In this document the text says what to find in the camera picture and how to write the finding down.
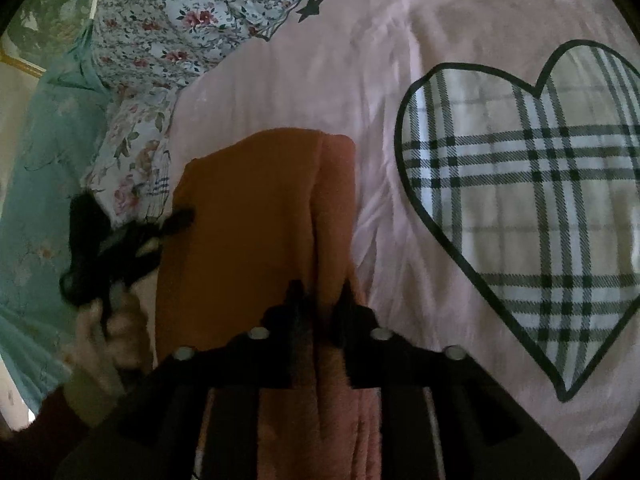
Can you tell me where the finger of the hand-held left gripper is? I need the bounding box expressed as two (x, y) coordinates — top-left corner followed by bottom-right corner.
(150, 208), (197, 242)

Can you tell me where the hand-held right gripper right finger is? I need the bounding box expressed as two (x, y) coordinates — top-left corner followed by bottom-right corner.
(330, 280), (582, 480)

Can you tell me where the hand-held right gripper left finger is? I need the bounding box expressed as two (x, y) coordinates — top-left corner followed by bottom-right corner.
(54, 280), (317, 480)

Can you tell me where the orange sweater with dark patch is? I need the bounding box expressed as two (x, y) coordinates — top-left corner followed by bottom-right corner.
(150, 128), (396, 480)

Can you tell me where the person's left forearm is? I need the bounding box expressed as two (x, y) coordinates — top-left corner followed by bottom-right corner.
(0, 369), (129, 466)

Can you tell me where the person's left hand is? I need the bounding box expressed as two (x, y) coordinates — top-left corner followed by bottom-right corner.
(64, 280), (155, 391)

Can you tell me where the floral pillow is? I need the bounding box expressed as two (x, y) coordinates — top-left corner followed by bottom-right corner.
(80, 85), (182, 231)

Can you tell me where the teal cloth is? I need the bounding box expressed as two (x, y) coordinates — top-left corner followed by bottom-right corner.
(0, 15), (121, 411)

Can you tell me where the pink bedsheet with plaid hearts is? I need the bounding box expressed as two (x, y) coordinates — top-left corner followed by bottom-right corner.
(145, 0), (640, 471)

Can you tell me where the floral quilt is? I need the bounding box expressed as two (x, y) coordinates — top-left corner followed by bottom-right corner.
(90, 0), (391, 106)

